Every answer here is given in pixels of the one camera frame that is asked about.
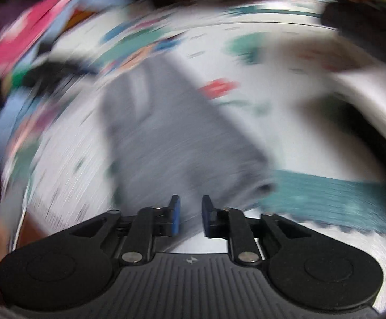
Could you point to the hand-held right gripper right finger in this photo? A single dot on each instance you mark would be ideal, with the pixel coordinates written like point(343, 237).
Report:
point(206, 216)

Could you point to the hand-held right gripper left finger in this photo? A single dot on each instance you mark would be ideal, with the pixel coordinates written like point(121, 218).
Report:
point(175, 215)

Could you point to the grey pants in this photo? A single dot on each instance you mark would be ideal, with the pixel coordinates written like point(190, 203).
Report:
point(179, 133)

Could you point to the printed cartoon play mat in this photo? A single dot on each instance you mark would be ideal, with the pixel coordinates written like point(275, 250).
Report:
point(299, 133)

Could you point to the pink blanket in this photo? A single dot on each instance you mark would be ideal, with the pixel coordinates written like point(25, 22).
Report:
point(20, 36)

